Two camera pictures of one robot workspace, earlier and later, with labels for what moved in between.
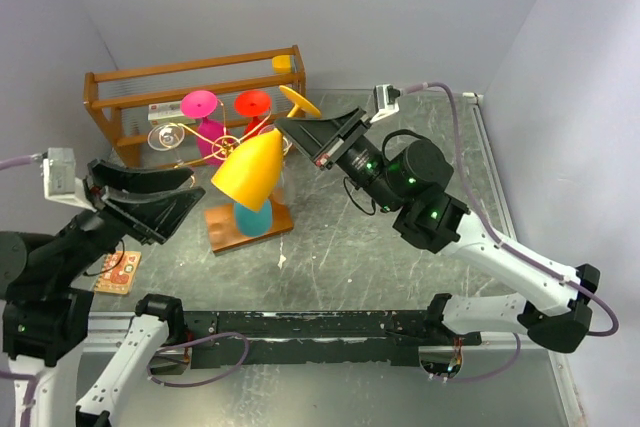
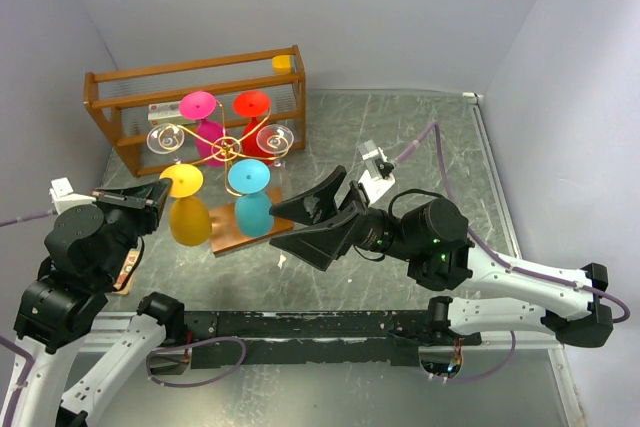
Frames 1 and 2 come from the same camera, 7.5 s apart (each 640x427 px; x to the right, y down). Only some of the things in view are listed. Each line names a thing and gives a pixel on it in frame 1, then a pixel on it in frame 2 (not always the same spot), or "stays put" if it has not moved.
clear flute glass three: (165, 137) stays put
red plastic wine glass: (254, 104) stays put
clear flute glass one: (279, 196) stays put
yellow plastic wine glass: (251, 175) to (190, 222)
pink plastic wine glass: (213, 140) stays put
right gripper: (326, 139) to (317, 206)
